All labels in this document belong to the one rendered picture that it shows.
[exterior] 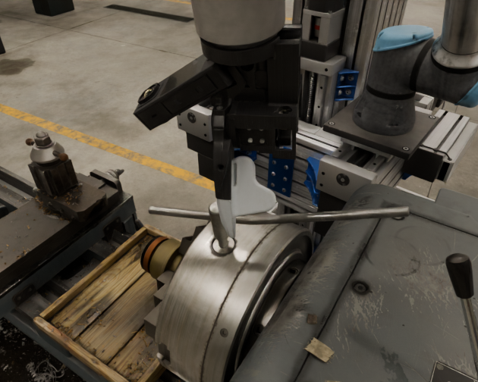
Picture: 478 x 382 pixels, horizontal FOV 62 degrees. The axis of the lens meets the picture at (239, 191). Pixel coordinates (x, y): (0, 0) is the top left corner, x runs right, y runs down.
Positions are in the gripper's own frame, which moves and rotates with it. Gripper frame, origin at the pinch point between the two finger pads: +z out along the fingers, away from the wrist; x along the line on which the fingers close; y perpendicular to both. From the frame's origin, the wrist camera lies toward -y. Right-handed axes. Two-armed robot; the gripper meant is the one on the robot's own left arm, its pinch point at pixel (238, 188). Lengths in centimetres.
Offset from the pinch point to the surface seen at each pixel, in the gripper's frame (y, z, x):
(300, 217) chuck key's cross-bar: 7.7, 4.0, -0.4
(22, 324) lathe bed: -66, 62, 1
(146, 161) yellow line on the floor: -115, 157, 163
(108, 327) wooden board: -33, 46, -2
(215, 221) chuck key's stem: -3.6, 5.8, -1.0
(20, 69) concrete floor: -312, 167, 300
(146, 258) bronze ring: -20.9, 25.6, 4.1
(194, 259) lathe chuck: -7.3, 13.1, -2.7
